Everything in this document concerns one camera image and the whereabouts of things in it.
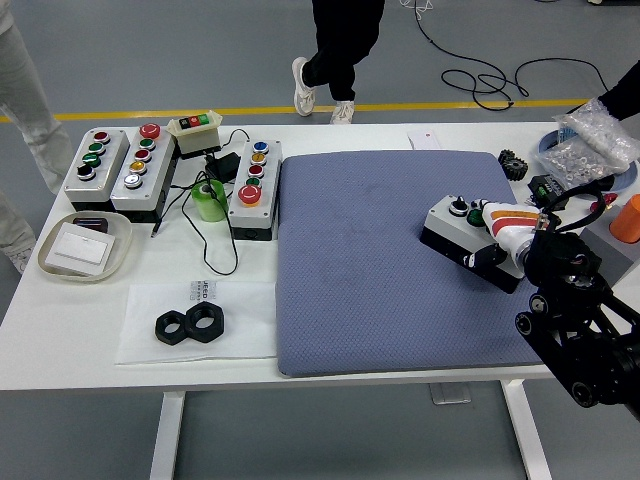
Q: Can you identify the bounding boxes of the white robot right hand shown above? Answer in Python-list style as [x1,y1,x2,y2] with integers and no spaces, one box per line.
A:
[462,198,544,270]

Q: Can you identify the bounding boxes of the grey four-button control box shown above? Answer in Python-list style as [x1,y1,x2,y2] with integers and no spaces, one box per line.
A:
[62,127,130,213]
[418,194,526,295]

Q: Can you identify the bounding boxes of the grey five-button control box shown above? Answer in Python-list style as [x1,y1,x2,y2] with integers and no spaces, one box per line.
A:
[226,138,282,242]
[108,122,176,224]

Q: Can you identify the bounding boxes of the black module with green terminals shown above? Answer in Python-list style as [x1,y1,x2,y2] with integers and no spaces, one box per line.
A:
[526,172,570,210]

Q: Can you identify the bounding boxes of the black gear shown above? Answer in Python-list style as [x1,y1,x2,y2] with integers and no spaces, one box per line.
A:
[497,147,528,181]

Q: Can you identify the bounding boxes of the bag of metal washers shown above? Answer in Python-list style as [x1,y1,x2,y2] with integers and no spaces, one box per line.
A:
[532,139,621,191]

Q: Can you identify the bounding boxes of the blue plate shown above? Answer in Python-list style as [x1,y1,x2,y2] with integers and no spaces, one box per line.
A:
[536,127,639,195]

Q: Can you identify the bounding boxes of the grey wedge block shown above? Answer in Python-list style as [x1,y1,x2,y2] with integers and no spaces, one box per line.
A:
[582,203,640,290]

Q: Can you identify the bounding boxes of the orange cylinder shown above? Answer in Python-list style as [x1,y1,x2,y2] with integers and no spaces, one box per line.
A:
[607,193,640,242]

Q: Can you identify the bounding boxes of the white card with red mark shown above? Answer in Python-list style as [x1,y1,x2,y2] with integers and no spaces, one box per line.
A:
[406,129,441,150]

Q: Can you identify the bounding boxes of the bag of white plastic parts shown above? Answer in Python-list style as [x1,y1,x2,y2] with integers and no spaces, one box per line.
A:
[551,96,640,174]

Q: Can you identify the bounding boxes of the blue-grey textured mat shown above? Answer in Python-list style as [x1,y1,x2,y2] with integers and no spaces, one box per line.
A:
[273,148,549,378]

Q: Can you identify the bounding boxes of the white table leg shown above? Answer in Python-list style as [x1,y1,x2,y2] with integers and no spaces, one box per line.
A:
[501,379,553,480]
[149,391,187,480]

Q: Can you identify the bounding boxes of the black power adapter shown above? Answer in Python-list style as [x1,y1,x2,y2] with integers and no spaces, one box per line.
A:
[205,151,241,182]

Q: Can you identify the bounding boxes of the green film roll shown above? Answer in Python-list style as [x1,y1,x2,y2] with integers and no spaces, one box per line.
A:
[190,179,229,223]

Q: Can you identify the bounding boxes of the black hex nut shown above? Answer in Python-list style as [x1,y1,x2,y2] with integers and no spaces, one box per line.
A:
[182,300,225,344]
[153,309,194,346]

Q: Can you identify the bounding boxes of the white printed plastic bag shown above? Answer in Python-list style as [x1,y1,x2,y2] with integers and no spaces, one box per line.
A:
[113,280,278,366]

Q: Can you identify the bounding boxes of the cream plastic tray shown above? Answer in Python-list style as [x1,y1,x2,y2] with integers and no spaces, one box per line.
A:
[36,211,133,284]

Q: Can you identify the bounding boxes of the black floor cable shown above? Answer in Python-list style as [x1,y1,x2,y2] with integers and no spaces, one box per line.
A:
[412,0,640,111]

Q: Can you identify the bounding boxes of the grey under-table bracket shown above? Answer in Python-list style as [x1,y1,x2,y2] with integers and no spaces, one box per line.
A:
[428,382,473,405]

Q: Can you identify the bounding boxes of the white floor cable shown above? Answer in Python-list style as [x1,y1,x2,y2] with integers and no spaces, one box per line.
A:
[398,0,434,21]

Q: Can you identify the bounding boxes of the cream three-button switch box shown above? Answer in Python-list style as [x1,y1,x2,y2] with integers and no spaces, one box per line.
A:
[165,110,223,160]

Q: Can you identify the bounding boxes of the thin black adapter cable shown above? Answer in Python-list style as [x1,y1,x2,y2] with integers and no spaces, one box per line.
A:
[149,128,251,276]

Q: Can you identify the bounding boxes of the dark brown switch block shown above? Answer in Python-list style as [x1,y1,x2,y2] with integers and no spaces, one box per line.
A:
[71,215,109,235]

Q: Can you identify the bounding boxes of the white wall switch panel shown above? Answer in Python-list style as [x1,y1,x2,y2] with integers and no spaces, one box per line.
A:
[46,222,116,276]

